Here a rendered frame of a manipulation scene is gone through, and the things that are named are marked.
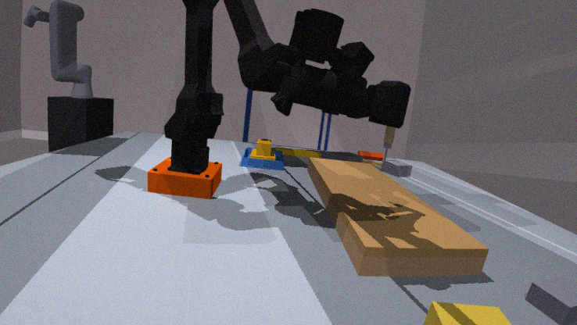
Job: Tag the tan wooden floor panel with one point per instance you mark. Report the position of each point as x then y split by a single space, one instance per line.
386 230

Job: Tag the blue open tray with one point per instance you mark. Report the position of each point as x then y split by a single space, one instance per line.
278 164

